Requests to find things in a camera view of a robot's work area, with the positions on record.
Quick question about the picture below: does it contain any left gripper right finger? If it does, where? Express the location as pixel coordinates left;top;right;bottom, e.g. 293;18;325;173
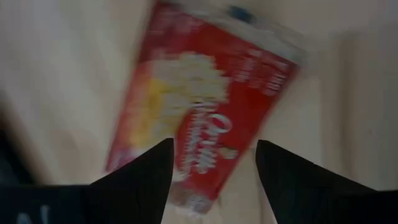
256;139;377;224

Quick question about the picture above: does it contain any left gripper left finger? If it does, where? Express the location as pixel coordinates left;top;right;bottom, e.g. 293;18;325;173
90;138;175;224

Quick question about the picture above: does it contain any red popcorn bag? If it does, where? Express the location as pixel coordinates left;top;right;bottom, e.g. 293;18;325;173
104;0;301;215

